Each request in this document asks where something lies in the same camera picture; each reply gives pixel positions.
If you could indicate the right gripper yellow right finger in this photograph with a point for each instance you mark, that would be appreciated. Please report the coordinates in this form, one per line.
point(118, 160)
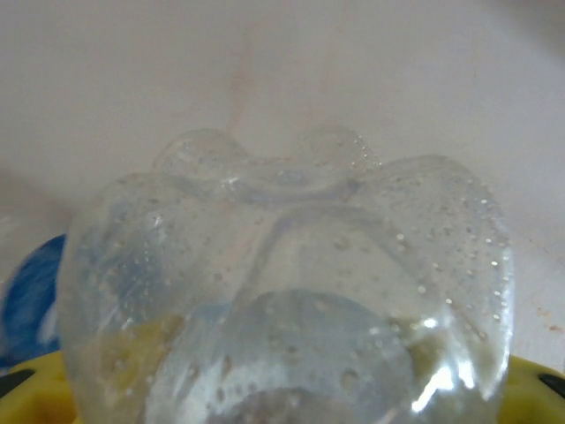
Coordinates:
point(534, 397)

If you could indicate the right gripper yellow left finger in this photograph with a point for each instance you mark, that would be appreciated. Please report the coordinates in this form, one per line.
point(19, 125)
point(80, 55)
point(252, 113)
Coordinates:
point(31, 397)

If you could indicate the clear bottle dark blue label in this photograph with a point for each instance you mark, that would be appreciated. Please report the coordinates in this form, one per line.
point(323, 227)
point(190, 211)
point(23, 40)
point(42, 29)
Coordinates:
point(31, 300)

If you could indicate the clear Pepsi bottle blue label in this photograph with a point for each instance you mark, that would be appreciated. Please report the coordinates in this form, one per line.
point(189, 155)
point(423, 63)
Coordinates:
point(287, 265)

